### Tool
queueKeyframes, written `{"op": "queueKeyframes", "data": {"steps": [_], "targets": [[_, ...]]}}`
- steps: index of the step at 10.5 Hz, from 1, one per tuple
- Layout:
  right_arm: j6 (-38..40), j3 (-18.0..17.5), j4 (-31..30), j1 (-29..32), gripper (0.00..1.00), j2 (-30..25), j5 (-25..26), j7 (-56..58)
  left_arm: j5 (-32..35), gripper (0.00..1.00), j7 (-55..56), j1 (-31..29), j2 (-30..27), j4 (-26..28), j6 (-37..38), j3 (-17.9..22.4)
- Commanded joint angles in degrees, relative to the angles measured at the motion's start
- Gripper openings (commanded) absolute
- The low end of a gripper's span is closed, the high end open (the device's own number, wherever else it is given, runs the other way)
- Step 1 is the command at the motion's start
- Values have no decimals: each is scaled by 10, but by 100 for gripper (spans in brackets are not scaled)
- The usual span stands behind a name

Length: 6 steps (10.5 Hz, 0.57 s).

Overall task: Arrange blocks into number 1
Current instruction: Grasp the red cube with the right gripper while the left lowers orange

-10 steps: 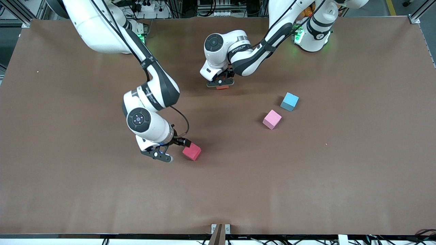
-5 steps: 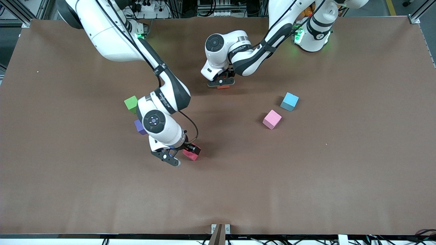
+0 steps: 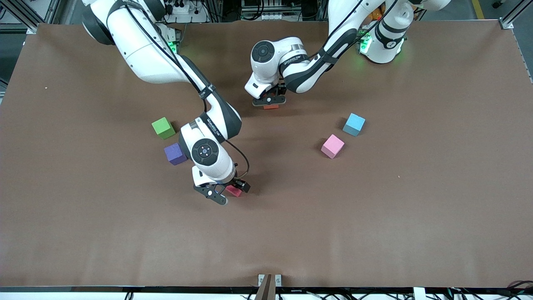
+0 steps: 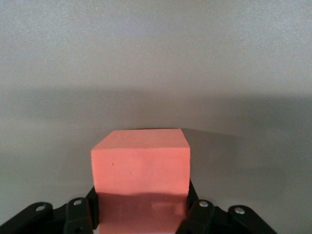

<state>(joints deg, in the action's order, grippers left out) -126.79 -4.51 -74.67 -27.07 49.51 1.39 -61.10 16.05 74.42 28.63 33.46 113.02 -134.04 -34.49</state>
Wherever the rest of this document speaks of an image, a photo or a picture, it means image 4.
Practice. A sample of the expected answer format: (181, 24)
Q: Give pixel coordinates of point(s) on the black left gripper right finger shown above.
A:
(202, 217)

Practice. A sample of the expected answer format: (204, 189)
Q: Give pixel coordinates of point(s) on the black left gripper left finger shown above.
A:
(78, 217)

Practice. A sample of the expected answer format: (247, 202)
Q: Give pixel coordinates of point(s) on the orange foam cube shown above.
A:
(140, 165)

